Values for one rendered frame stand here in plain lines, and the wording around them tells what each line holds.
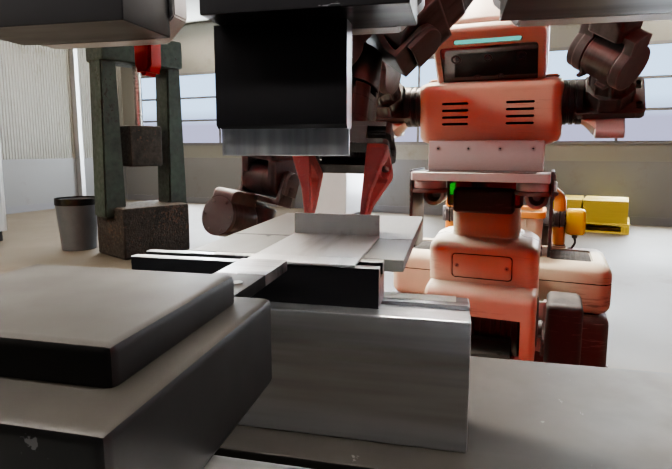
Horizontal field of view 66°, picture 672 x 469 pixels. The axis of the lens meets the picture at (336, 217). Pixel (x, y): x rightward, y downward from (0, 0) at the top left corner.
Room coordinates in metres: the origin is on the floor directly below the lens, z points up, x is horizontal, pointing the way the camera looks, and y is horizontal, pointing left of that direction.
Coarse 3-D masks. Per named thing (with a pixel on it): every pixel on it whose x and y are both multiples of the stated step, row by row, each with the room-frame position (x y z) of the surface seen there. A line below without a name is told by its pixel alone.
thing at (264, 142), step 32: (224, 32) 0.39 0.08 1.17; (256, 32) 0.39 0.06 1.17; (288, 32) 0.38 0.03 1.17; (320, 32) 0.38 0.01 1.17; (224, 64) 0.39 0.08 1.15; (256, 64) 0.39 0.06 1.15; (288, 64) 0.38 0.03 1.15; (320, 64) 0.38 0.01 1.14; (224, 96) 0.39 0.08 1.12; (256, 96) 0.39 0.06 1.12; (288, 96) 0.38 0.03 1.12; (320, 96) 0.38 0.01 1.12; (224, 128) 0.40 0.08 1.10; (256, 128) 0.39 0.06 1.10; (288, 128) 0.39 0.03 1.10; (320, 128) 0.38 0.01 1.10
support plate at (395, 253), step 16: (272, 224) 0.58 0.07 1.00; (288, 224) 0.58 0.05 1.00; (384, 224) 0.58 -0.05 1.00; (400, 224) 0.58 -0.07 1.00; (416, 224) 0.58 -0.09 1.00; (224, 240) 0.48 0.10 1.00; (240, 240) 0.48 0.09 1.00; (256, 240) 0.48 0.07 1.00; (272, 240) 0.48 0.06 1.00; (384, 240) 0.48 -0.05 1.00; (400, 240) 0.48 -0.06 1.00; (368, 256) 0.40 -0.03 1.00; (384, 256) 0.40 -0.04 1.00; (400, 256) 0.40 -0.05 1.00
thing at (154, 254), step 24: (144, 264) 0.40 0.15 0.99; (168, 264) 0.40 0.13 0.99; (192, 264) 0.40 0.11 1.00; (216, 264) 0.39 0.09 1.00; (288, 264) 0.38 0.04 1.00; (360, 264) 0.39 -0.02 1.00; (264, 288) 0.38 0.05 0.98; (288, 288) 0.38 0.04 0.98; (312, 288) 0.37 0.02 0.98; (336, 288) 0.37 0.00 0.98; (360, 288) 0.37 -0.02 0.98
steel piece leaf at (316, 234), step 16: (304, 224) 0.51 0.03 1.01; (320, 224) 0.50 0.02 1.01; (336, 224) 0.50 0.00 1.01; (352, 224) 0.50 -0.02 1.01; (368, 224) 0.49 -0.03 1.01; (288, 240) 0.46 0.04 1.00; (304, 240) 0.46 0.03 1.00; (320, 240) 0.46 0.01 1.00; (336, 240) 0.46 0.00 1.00; (352, 240) 0.46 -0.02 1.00; (368, 240) 0.46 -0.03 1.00; (320, 256) 0.40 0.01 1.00; (336, 256) 0.39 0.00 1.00; (352, 256) 0.39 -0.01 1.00
